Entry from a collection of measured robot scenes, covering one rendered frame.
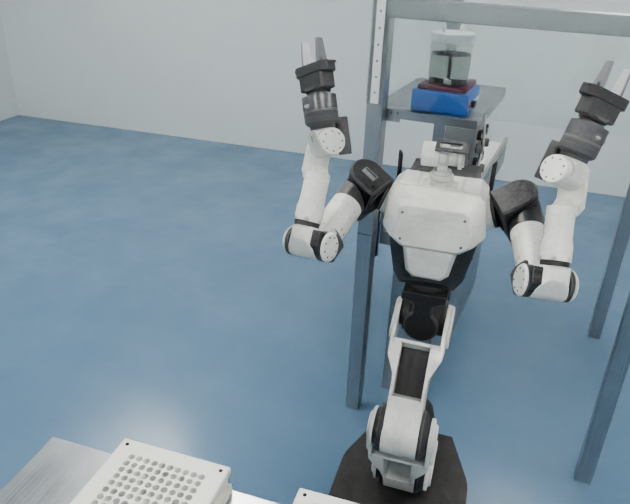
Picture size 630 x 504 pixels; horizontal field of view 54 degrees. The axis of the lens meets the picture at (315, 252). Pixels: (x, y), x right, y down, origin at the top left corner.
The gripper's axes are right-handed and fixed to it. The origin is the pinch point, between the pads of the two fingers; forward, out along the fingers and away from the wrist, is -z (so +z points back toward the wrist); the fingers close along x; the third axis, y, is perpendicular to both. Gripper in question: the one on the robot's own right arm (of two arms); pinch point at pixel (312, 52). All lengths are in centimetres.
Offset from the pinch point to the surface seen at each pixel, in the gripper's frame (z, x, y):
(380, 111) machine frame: 10, -29, -55
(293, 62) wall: -87, -318, -271
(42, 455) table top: 84, -24, 73
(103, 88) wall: -102, -504, -172
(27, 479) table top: 86, -20, 78
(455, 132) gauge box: 21, -11, -72
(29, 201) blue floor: 11, -381, -43
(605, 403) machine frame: 124, 16, -107
